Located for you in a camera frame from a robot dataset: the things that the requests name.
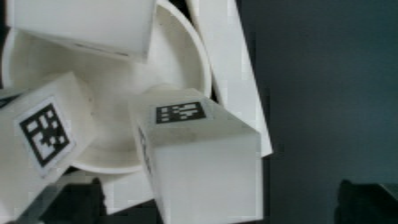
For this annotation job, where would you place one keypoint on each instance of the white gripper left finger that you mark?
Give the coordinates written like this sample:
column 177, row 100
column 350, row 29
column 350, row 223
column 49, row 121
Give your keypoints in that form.
column 65, row 206

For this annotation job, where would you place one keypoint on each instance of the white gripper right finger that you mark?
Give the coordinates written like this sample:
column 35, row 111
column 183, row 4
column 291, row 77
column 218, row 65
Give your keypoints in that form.
column 366, row 204

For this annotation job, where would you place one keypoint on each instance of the white stool leg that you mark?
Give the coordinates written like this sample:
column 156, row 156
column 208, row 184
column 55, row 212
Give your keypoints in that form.
column 46, row 132
column 199, row 152
column 97, row 26

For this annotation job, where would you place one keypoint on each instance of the white round stool seat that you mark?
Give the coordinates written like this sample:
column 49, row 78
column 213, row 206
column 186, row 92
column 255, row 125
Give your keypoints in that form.
column 115, row 81

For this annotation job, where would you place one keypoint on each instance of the white right barrier rail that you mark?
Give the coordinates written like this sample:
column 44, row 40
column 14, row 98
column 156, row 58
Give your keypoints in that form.
column 216, row 22

